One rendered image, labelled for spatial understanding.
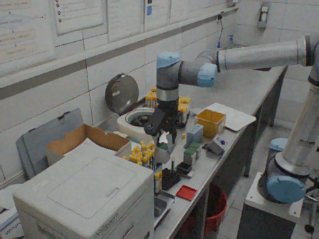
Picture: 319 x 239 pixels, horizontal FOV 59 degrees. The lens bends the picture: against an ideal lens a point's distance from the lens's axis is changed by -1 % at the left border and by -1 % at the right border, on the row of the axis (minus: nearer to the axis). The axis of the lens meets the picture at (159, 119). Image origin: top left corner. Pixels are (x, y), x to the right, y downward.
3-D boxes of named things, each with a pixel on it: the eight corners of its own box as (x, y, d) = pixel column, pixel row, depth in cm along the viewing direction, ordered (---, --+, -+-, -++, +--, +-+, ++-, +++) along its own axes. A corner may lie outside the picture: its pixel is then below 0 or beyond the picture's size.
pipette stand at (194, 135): (195, 151, 143) (196, 134, 138) (183, 147, 147) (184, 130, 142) (204, 143, 150) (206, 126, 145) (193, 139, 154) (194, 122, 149)
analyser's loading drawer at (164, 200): (145, 241, 94) (145, 230, 91) (129, 232, 96) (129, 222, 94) (174, 203, 109) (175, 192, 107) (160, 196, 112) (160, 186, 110)
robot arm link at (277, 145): (296, 165, 113) (304, 136, 107) (298, 186, 102) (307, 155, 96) (265, 159, 117) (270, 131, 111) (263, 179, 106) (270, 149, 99)
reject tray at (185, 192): (190, 201, 112) (190, 200, 112) (175, 195, 116) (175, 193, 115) (197, 191, 118) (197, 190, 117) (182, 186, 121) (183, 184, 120)
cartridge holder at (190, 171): (190, 178, 125) (191, 172, 123) (172, 172, 129) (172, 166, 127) (195, 172, 129) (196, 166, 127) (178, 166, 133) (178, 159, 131)
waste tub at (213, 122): (215, 140, 153) (216, 124, 148) (193, 132, 159) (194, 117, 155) (225, 129, 163) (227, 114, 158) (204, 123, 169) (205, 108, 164)
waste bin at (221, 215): (206, 280, 173) (213, 230, 153) (155, 253, 190) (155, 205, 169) (226, 237, 202) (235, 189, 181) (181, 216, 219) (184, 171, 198)
